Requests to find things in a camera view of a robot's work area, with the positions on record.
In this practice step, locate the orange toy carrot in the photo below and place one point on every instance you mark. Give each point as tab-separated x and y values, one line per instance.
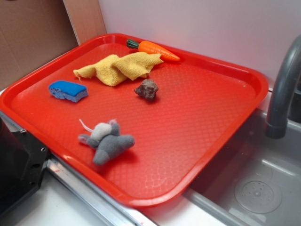
152	48

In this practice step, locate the red plastic tray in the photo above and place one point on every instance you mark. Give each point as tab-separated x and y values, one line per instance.
200	104

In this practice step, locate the wooden board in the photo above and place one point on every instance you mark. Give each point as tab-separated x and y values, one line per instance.
86	19

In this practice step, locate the brown cardboard panel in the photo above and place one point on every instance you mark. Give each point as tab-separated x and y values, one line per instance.
32	33

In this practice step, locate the grey plush mouse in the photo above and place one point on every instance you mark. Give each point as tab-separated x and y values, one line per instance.
107	141

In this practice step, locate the brown rock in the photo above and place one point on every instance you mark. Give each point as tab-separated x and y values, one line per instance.
147	90

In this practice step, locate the yellow cloth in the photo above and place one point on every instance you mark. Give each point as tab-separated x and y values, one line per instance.
114	70

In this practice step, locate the blue sponge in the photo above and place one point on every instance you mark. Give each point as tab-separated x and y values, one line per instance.
68	91

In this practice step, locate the grey toy sink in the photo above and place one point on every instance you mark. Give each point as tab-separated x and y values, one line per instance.
253	180

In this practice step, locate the grey faucet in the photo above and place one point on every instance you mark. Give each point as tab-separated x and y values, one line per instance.
285	102

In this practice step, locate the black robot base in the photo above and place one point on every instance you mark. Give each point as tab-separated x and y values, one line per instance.
23	159

